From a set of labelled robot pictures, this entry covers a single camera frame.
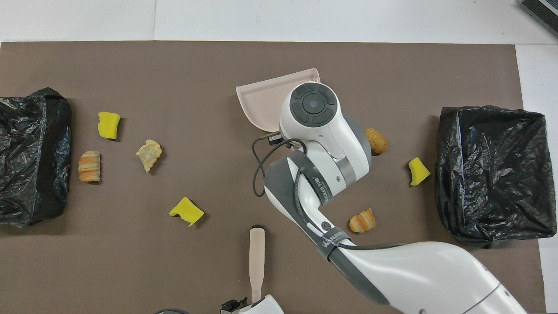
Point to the black bag-lined trash bin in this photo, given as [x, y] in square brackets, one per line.
[30, 152]
[492, 174]

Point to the brown table mat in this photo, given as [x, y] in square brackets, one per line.
[130, 270]

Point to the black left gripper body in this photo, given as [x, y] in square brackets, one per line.
[230, 307]

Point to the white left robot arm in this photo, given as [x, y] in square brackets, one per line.
[270, 305]

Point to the orange croissant bread piece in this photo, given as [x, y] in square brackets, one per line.
[362, 222]

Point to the dark grey ribbed device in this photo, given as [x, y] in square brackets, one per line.
[545, 11]

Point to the brown breaded nugget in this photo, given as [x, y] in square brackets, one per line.
[377, 141]

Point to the yellow sponge piece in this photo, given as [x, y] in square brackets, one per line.
[185, 210]
[108, 125]
[417, 172]

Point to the striped bread roll piece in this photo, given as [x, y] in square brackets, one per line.
[89, 166]

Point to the pale yellow crust piece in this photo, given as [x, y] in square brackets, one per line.
[149, 155]

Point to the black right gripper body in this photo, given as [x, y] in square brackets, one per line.
[275, 139]

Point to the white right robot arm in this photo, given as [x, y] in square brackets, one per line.
[322, 144]

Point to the beige hand brush black bristles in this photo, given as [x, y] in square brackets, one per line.
[257, 261]

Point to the beige plastic dustpan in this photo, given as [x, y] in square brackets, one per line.
[261, 102]

